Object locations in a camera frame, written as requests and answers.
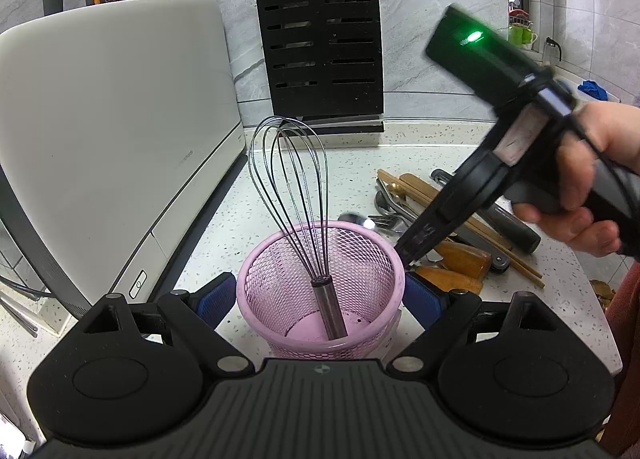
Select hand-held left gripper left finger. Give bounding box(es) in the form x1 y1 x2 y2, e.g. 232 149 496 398
75 271 256 375

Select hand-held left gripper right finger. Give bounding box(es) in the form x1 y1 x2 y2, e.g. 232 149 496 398
387 271 568 375

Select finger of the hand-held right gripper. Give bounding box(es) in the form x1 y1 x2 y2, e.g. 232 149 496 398
395 179 481 267

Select brown wooden-handled utensil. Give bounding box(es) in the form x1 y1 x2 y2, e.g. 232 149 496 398
435 241 493 280
415 266 483 295

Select pink mesh utensil basket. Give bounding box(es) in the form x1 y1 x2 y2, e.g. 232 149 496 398
236 221 405 360

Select gold spoon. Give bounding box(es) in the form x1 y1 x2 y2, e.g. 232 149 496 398
377 179 416 204

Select person's right hand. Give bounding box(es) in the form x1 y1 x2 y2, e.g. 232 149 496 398
512 101 640 257

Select flat wooden utensil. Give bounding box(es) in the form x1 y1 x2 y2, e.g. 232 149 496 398
399 173 513 250

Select blue cloth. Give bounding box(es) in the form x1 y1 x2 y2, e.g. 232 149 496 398
577 80 608 100

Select black knife block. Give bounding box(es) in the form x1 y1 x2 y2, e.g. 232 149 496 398
252 0 386 134

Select brown crumpled item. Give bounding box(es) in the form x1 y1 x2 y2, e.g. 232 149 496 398
590 279 617 312

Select dark curved bar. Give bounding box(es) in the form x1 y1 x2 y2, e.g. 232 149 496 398
0 166 88 317

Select person's red garment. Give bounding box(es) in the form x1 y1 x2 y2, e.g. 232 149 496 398
602 264 640 459

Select white countertop appliance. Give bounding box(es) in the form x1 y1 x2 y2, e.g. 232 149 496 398
0 0 247 310

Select metal wire whisk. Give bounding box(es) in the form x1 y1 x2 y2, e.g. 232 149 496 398
248 116 348 340

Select metal rack wires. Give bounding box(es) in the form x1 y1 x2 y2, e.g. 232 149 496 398
0 276 51 337

